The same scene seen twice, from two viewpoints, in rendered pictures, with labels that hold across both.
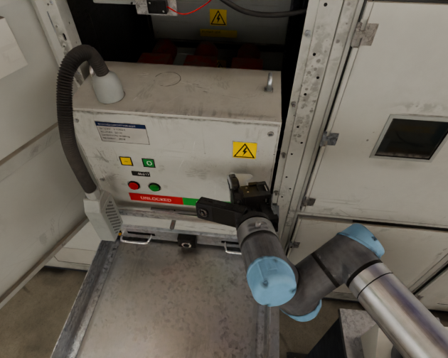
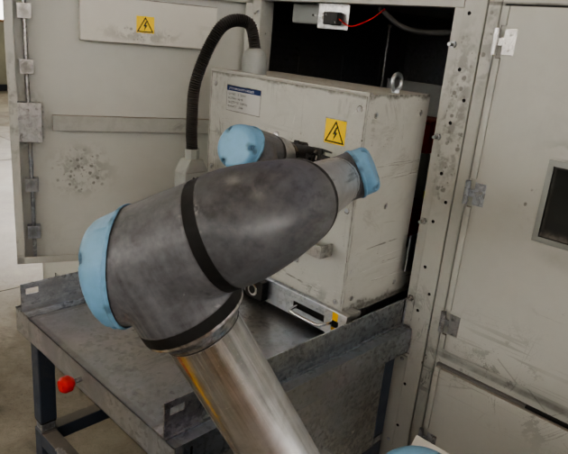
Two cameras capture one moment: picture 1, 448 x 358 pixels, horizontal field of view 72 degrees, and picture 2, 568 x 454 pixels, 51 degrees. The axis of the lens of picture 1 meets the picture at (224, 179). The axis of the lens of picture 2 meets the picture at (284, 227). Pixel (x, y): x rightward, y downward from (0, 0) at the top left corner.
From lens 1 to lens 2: 0.92 m
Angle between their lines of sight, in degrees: 42
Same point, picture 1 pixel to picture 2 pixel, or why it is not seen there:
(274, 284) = (235, 129)
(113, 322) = not seen: hidden behind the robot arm
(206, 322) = not seen: hidden behind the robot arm
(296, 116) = (439, 156)
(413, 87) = not seen: outside the picture
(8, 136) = (167, 102)
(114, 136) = (236, 104)
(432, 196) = not seen: outside the picture
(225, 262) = (282, 331)
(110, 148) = (229, 120)
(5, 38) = (209, 21)
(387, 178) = (565, 295)
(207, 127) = (307, 96)
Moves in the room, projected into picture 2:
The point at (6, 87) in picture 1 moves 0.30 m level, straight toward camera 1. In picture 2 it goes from (189, 61) to (170, 67)
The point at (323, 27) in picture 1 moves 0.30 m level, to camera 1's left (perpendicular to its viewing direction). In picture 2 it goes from (467, 38) to (343, 28)
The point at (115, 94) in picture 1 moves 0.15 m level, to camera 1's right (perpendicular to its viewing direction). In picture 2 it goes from (254, 66) to (305, 72)
